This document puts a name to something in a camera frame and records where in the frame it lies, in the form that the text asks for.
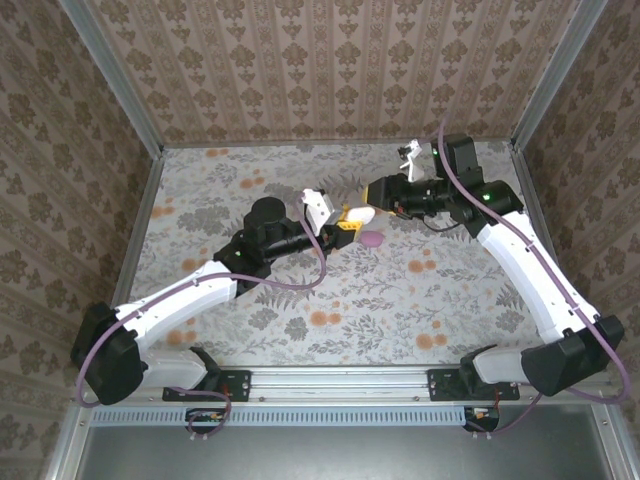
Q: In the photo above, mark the pink earbud charging case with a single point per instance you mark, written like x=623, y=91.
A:
x=372, y=240

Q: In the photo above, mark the grey metal sheet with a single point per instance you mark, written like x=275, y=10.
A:
x=350, y=455

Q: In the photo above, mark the white earbud charging case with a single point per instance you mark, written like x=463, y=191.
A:
x=362, y=215

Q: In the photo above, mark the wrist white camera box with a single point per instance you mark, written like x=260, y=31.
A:
x=414, y=170
x=315, y=205

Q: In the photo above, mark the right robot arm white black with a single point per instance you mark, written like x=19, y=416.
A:
x=530, y=280

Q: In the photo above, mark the floral print tablecloth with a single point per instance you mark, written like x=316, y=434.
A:
x=350, y=325

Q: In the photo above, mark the black controller board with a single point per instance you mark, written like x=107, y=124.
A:
x=482, y=417
x=205, y=419

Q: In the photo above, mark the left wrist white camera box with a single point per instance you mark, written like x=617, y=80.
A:
x=315, y=205

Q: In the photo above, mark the aluminium frame rail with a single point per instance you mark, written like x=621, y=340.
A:
x=300, y=144
x=523, y=170
x=137, y=225

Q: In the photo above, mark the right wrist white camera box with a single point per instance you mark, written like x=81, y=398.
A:
x=414, y=170

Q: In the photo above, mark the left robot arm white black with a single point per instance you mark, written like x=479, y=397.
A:
x=175, y=300

